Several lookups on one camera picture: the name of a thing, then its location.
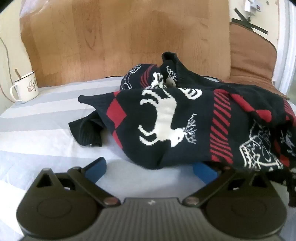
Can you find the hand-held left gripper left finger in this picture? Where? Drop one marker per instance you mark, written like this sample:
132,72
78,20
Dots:
96,169

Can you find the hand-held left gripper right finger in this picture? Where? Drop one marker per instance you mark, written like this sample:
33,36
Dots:
203,173

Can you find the black reindeer knit sweater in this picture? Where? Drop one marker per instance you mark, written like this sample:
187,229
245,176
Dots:
175,122

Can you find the grey striped bed sheet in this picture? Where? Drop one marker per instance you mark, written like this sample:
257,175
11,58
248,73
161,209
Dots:
44,129

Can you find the white enamel mug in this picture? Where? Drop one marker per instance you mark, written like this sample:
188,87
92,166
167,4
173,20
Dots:
26,89

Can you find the metal spoon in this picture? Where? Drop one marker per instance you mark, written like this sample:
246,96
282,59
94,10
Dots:
17,73

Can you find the brown cushion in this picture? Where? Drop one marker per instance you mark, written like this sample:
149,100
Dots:
251,55

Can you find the wooden headboard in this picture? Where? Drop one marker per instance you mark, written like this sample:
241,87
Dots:
111,34

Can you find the white door frame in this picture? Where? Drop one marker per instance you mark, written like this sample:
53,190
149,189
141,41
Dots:
288,46

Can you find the white wall socket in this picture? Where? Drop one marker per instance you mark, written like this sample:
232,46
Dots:
252,5

